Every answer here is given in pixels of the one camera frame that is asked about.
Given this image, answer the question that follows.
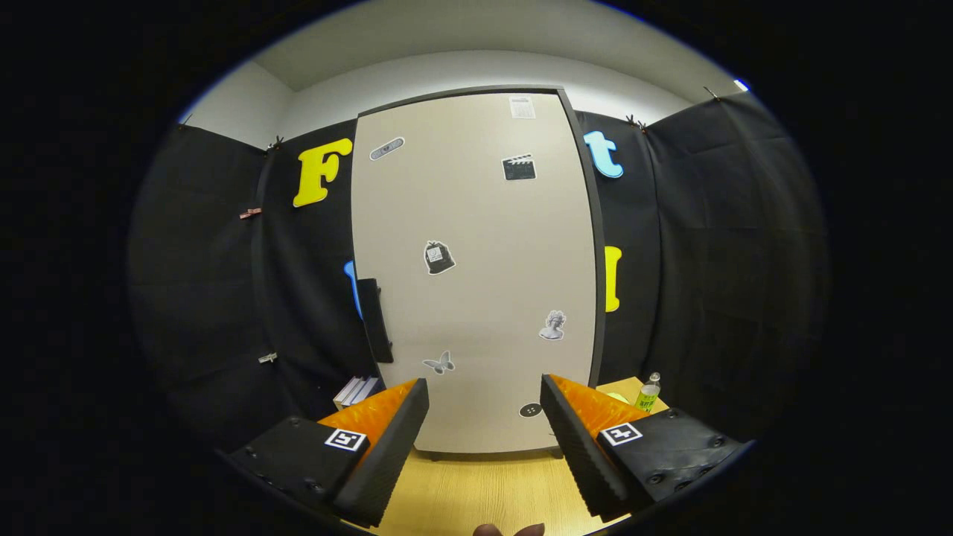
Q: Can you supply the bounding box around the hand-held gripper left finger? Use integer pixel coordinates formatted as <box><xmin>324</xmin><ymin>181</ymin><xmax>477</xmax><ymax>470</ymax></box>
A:
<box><xmin>227</xmin><ymin>378</ymin><xmax>430</xmax><ymax>528</ymax></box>

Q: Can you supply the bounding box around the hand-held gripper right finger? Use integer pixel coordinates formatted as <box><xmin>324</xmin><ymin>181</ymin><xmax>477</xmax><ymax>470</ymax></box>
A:
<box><xmin>540</xmin><ymin>374</ymin><xmax>748</xmax><ymax>522</ymax></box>

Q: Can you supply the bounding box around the black cabinet door handle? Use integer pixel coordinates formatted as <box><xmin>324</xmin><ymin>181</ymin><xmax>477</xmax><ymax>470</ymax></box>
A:
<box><xmin>356</xmin><ymin>278</ymin><xmax>395</xmax><ymax>365</ymax></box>

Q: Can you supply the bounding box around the beige shoe cabinet door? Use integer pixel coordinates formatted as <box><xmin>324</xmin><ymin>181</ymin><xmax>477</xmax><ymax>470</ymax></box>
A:
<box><xmin>351</xmin><ymin>91</ymin><xmax>597</xmax><ymax>453</ymax></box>

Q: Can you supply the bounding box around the grey shoe cabinet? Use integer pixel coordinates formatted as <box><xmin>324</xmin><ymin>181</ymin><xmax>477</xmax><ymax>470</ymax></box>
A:
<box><xmin>350</xmin><ymin>84</ymin><xmax>608</xmax><ymax>461</ymax></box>

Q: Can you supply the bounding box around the green label plastic bottle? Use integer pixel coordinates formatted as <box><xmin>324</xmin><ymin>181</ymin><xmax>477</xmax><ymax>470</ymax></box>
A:
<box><xmin>635</xmin><ymin>372</ymin><xmax>662</xmax><ymax>413</ymax></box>

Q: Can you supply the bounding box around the black backdrop cloth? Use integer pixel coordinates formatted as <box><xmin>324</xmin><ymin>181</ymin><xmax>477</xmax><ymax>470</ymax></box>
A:
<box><xmin>127</xmin><ymin>91</ymin><xmax>831</xmax><ymax>451</ymax></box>

